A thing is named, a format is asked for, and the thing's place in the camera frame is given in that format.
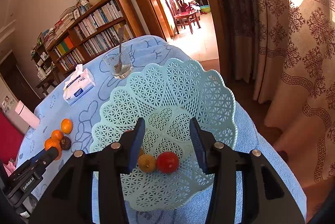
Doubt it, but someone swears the large orange front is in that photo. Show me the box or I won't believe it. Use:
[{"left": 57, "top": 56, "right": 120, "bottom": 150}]
[{"left": 44, "top": 138, "right": 62, "bottom": 161}]

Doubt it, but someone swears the dark passion fruit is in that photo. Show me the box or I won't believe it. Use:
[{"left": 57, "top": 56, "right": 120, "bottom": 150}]
[{"left": 60, "top": 136, "right": 72, "bottom": 151}]

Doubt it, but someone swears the red tomato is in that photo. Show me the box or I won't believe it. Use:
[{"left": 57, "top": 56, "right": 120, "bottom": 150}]
[{"left": 156, "top": 151, "right": 179, "bottom": 174}]

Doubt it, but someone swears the pink cloth on bed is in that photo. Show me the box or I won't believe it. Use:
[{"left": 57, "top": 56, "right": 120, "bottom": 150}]
[{"left": 3, "top": 159, "right": 16, "bottom": 176}]

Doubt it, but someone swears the blue patterned table cloth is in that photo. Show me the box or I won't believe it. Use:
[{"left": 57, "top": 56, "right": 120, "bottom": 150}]
[{"left": 17, "top": 35, "right": 307, "bottom": 223}]

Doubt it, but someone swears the red headboard panel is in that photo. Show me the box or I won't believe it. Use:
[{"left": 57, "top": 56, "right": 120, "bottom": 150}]
[{"left": 0, "top": 112, "right": 24, "bottom": 164}]

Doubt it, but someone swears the pink thermos bottle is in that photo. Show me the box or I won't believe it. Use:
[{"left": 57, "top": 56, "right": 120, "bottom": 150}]
[{"left": 15, "top": 101, "right": 40, "bottom": 129}]

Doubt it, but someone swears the white tissue pack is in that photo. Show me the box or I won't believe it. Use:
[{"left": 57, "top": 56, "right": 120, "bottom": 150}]
[{"left": 63, "top": 64, "right": 95, "bottom": 105}]

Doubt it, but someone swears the clear glass cup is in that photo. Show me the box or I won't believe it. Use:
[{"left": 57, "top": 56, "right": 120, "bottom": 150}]
[{"left": 103, "top": 46, "right": 133, "bottom": 79}]

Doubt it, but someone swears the light blue lattice fruit basket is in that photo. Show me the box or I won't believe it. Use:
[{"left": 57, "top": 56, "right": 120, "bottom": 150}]
[{"left": 90, "top": 58, "right": 238, "bottom": 211}]

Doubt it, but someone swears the metal spoon in glass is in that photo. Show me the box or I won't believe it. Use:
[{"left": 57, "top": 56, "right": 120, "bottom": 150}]
[{"left": 114, "top": 26, "right": 124, "bottom": 74}]

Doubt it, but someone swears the wooden bookshelf with books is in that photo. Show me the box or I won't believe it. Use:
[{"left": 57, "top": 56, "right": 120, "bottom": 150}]
[{"left": 31, "top": 0, "right": 145, "bottom": 78}]

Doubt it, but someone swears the patterned beige curtain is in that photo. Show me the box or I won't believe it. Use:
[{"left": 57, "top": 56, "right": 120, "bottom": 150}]
[{"left": 225, "top": 0, "right": 334, "bottom": 187}]

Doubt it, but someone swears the red wooden chair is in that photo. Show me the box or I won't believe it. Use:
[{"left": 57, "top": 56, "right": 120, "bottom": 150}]
[{"left": 165, "top": 0, "right": 201, "bottom": 34}]

